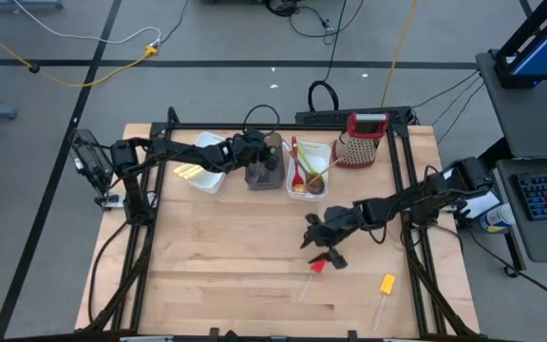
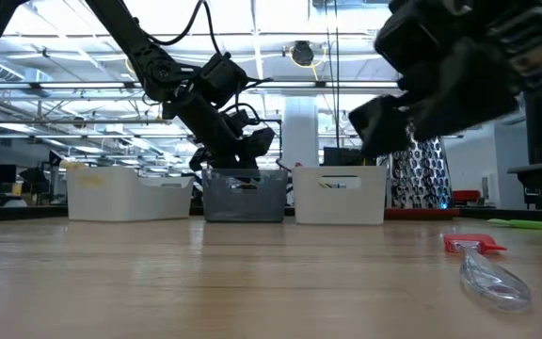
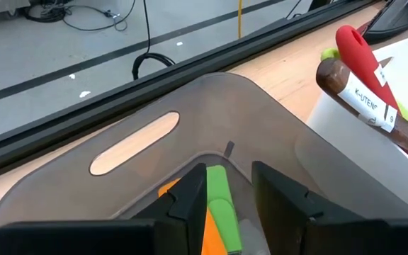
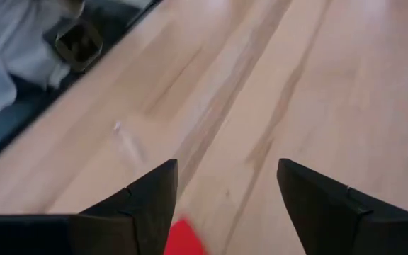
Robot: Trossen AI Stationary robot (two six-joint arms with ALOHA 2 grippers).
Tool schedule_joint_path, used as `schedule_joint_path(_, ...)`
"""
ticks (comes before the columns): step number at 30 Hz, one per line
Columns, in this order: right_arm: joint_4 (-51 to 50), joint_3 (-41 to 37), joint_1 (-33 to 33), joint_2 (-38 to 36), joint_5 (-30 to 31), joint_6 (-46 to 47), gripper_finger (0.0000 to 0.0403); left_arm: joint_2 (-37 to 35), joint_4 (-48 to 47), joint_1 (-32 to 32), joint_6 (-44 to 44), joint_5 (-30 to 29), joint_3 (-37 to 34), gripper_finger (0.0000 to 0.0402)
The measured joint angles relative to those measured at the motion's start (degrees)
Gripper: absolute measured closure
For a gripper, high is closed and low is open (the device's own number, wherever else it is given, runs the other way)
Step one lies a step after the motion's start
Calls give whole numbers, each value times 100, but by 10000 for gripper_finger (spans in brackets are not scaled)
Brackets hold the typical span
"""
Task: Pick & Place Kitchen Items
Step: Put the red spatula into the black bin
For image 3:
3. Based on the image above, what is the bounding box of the white plastic bin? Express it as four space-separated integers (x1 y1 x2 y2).
306 32 408 219

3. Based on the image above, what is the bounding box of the green peeler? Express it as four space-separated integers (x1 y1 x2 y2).
205 164 244 255

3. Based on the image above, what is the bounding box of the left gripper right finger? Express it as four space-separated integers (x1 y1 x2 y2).
251 161 364 255

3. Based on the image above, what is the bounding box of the black coiled cable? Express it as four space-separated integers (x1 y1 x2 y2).
131 0 176 81

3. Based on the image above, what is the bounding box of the wooden spoon with white label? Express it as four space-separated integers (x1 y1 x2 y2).
315 58 408 166

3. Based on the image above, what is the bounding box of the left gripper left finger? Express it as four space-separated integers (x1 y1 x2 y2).
132 162 208 255

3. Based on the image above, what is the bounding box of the green silicone spoon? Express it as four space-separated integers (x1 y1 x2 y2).
319 47 408 138

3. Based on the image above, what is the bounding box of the red silicone spoon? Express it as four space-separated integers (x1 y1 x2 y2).
334 24 408 173

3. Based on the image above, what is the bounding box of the black floor cable bundle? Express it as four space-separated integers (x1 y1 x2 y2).
21 0 137 33

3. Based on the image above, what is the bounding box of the grey translucent plastic bin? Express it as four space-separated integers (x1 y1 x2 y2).
0 72 408 255

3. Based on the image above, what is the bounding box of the black aluminium table frame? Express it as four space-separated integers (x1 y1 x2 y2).
0 0 385 185

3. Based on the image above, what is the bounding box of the orange scraper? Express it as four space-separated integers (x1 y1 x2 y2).
157 178 228 255

